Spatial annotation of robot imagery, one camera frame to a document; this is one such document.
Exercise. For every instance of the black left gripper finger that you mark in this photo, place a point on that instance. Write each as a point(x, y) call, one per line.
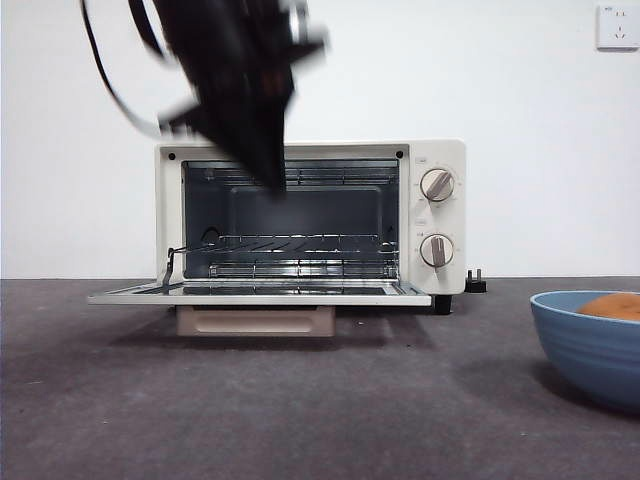
point(235, 130)
point(275, 125)

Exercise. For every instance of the blue bowl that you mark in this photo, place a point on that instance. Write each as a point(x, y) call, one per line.
point(590, 355)

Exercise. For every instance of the beige oven temperature knob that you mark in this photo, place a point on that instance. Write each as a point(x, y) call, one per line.
point(437, 186)

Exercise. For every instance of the cream Toshiba toaster oven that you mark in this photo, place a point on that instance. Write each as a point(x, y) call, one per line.
point(445, 220)

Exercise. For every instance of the beige oven timer knob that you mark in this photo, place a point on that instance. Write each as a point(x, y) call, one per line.
point(436, 251)

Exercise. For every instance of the black power plug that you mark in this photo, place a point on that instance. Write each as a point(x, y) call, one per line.
point(475, 286)

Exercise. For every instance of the white wall socket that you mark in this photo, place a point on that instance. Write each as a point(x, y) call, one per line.
point(618, 27)

